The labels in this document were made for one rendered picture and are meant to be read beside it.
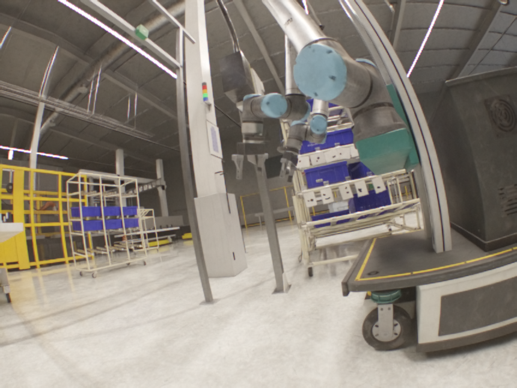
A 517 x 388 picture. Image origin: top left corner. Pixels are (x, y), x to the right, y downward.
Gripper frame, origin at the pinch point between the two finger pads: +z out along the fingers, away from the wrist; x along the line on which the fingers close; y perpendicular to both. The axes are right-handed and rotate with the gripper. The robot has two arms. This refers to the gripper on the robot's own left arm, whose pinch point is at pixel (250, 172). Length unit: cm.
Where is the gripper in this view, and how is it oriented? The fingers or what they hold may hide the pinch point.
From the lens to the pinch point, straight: 98.7
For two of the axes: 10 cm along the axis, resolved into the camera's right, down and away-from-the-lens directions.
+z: -0.5, 9.7, 2.5
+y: -7.5, -2.0, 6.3
